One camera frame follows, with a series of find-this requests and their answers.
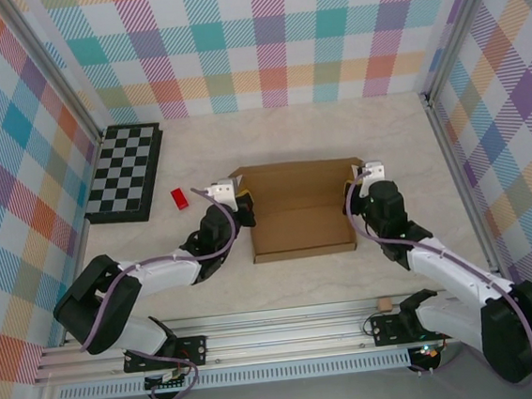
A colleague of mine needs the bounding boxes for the brown cardboard paper box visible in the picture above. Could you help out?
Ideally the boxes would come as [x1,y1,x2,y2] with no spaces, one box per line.
[226,154,373,267]

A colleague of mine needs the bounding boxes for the small red block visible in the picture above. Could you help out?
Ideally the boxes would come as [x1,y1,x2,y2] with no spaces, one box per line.
[170,185,190,213]

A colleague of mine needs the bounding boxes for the black and grey chessboard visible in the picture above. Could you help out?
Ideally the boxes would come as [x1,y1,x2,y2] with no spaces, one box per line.
[73,120,173,228]

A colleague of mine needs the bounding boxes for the small circuit board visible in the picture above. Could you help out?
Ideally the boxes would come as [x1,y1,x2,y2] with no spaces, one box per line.
[144,369,191,392]
[414,342,445,361]

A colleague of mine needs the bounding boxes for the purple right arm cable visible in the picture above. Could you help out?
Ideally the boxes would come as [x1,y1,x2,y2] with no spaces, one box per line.
[342,158,532,399]

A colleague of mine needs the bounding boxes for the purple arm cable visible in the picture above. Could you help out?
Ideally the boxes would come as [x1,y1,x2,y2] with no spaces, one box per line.
[63,182,255,399]
[342,158,532,399]

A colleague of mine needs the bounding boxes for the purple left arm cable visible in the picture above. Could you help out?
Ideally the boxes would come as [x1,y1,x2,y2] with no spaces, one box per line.
[63,182,255,399]

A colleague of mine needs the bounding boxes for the aluminium side rail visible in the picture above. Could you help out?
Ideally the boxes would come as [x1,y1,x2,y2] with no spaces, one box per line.
[51,223,102,346]
[423,87,510,292]

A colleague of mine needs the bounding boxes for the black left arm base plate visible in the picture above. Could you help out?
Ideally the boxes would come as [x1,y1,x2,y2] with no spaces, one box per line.
[121,334,211,376]

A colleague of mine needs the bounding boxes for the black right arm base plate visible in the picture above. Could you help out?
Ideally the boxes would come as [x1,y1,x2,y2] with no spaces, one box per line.
[370,308,460,346]

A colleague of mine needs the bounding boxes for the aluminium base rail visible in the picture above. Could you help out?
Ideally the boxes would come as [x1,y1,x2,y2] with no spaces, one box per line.
[28,283,532,387]

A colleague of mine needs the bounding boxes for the slotted grey cable duct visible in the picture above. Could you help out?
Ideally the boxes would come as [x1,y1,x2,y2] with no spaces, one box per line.
[56,353,413,399]

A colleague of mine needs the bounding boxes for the aluminium frame post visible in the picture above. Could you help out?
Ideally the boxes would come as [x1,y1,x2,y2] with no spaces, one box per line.
[0,0,105,155]
[410,0,514,105]

